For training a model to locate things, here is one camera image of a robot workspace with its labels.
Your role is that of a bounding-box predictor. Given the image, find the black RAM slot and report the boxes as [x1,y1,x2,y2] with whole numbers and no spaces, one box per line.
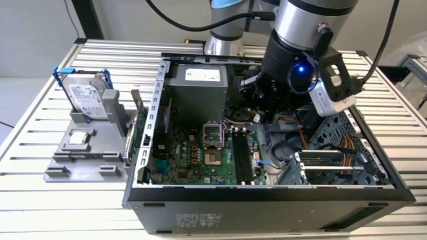
[235,127,248,186]
[239,127,253,186]
[231,127,244,186]

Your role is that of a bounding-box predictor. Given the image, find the black cooling fan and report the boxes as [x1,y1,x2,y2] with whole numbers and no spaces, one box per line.
[225,106,257,124]

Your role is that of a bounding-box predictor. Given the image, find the grey power supply unit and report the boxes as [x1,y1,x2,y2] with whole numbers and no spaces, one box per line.
[164,62,229,126]

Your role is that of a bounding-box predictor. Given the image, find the perforated metal panel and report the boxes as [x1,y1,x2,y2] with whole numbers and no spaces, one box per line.
[308,109,364,152]

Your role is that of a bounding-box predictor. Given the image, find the metal socket cover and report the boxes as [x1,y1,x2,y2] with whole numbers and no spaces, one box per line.
[201,120,224,148]

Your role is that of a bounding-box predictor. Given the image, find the silver metal drive cage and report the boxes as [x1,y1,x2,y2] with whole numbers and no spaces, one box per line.
[275,148,393,186]

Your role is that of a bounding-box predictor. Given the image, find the clear plastic sheet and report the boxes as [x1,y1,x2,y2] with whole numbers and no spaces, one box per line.
[379,32,427,66]

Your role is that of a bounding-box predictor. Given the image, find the CPU socket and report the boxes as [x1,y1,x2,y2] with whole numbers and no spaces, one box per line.
[203,148,224,166]

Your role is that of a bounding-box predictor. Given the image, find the green graphics card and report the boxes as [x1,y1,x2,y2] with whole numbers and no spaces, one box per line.
[121,88,149,167]

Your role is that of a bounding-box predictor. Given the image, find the green motherboard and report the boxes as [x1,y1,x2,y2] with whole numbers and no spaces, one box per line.
[149,126,269,186]

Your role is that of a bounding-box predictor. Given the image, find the grey parts rack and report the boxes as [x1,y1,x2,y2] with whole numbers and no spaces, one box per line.
[42,89,141,184]

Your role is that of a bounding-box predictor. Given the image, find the hard disk in blue carrier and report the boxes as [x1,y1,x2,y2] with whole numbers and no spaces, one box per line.
[50,65,115,124]

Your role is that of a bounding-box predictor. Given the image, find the black PC case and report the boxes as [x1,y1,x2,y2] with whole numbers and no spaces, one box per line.
[121,51,417,236]

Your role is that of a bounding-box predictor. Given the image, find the silver CPU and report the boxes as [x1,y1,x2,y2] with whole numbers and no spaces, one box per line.
[67,130,91,145]

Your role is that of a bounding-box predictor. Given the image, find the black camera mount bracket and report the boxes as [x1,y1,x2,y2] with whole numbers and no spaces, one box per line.
[315,23,365,102]

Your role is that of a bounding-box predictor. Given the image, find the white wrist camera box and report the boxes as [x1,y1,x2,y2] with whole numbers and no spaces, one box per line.
[308,62,357,118]

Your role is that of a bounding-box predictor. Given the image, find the thick black cable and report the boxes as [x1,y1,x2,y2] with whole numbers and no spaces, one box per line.
[361,0,401,85]
[144,0,277,32]

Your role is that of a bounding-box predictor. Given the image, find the thin orange wire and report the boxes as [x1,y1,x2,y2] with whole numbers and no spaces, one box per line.
[297,126,308,151]

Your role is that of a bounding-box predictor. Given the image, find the black looped cables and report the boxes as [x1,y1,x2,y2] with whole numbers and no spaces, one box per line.
[269,138,301,167]

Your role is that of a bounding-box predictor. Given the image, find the red yellow wire bundle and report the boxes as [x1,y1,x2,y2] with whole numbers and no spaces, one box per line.
[335,134,357,168]

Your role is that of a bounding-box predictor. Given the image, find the grey metal frame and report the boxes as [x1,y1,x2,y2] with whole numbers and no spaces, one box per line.
[397,53,427,83]

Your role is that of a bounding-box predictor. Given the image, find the black frame post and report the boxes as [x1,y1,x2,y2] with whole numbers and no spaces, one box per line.
[71,0,104,40]

